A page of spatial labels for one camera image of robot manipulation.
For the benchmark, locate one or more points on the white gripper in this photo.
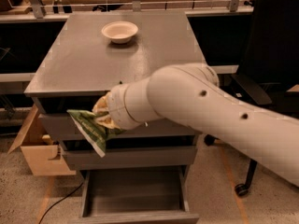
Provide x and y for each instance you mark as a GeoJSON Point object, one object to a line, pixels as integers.
{"type": "Point", "coordinates": [119, 106]}

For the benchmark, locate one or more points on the green jalapeno chip bag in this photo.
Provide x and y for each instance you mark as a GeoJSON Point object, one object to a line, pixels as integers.
{"type": "Point", "coordinates": [97, 135]}

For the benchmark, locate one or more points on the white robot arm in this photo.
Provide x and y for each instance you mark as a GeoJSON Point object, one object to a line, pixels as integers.
{"type": "Point", "coordinates": [189, 94]}

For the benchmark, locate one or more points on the grey top drawer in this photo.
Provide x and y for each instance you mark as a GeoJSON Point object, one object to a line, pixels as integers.
{"type": "Point", "coordinates": [61, 127]}

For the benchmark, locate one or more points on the grey drawer cabinet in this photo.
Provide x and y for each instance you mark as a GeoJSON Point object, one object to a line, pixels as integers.
{"type": "Point", "coordinates": [82, 65]}

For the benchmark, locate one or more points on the grey middle drawer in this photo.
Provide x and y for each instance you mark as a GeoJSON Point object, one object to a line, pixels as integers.
{"type": "Point", "coordinates": [130, 158]}

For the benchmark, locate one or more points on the grey open bottom drawer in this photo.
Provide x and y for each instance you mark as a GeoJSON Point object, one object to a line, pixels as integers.
{"type": "Point", "coordinates": [154, 195]}

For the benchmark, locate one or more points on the cardboard box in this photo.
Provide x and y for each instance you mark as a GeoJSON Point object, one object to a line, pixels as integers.
{"type": "Point", "coordinates": [41, 153]}

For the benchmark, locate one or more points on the white paper bowl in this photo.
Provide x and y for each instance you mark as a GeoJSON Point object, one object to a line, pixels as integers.
{"type": "Point", "coordinates": [119, 32]}

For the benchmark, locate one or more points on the black office chair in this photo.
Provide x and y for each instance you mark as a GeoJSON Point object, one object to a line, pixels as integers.
{"type": "Point", "coordinates": [265, 79]}

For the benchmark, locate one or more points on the wooden workbench with metal frame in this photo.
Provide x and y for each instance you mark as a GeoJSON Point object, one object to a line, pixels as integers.
{"type": "Point", "coordinates": [59, 10]}

